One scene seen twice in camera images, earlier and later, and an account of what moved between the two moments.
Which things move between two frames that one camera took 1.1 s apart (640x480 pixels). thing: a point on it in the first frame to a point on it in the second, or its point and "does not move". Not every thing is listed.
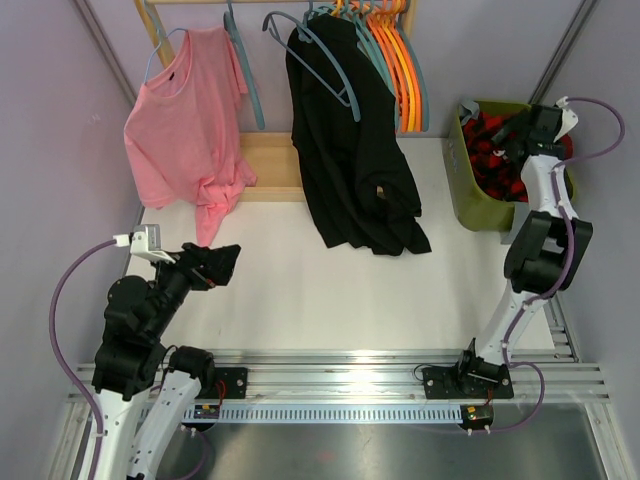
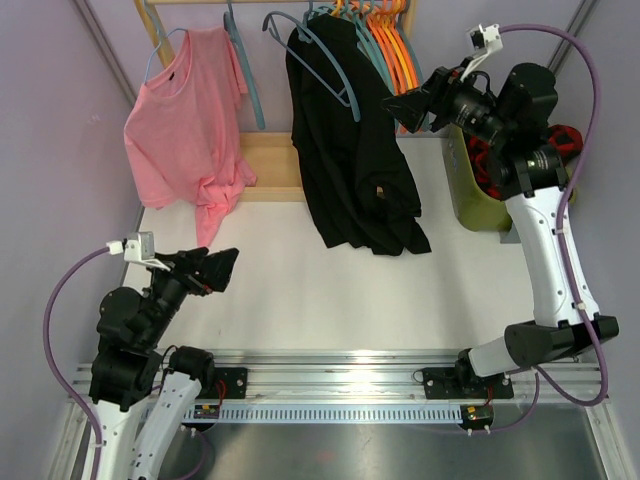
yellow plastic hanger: [402, 62] does not move
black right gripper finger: [511, 135] to [411, 117]
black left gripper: [207, 267] does not move
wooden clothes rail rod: [238, 2] does not move
